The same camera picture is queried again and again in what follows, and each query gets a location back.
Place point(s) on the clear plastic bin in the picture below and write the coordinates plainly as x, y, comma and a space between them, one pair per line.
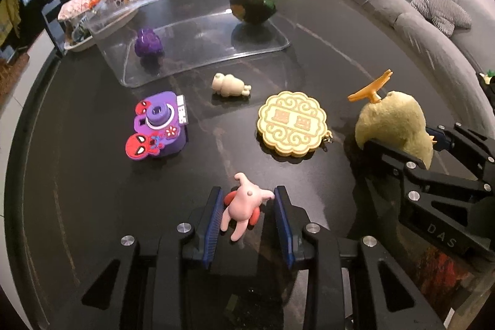
194, 33

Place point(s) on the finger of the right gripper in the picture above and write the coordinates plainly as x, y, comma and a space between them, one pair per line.
473, 150
390, 168

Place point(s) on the yellow mooncake keychain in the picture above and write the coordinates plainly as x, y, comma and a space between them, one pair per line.
293, 124

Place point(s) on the yellow plush duck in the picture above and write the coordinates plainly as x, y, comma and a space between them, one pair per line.
396, 119

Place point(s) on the white oval tray with clutter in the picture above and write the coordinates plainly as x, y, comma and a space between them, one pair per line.
80, 18

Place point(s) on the cream snowman figurine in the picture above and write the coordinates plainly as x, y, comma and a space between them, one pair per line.
229, 86

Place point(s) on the green ball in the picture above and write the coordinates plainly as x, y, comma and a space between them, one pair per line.
254, 12

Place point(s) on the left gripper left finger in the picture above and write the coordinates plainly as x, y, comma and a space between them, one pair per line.
200, 233

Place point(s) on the yellow plaid blanket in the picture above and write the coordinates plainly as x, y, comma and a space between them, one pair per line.
9, 19

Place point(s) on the grey star cushion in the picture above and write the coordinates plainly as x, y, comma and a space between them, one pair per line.
445, 15

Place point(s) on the pink rabbit figurine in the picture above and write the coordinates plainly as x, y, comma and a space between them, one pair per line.
243, 206

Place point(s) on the purple grape toy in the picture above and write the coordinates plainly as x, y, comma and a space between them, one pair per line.
147, 43

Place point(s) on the purple spider toy camera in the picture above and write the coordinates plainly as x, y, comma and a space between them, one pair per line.
159, 126

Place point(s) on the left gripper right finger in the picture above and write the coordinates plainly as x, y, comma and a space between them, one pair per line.
296, 234

